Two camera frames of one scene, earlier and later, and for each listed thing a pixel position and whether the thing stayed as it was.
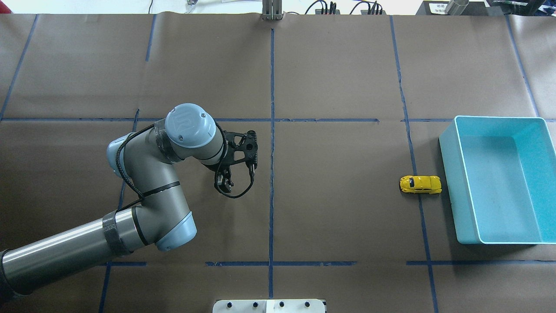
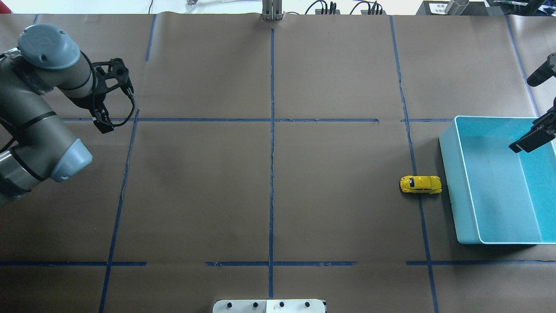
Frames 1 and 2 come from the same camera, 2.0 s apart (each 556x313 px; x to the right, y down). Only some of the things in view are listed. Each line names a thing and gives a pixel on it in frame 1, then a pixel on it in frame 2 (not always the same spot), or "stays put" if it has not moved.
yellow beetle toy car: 421,184 stays put
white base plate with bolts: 269,306 stays put
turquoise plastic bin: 501,172 stays put
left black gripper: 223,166 to 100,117
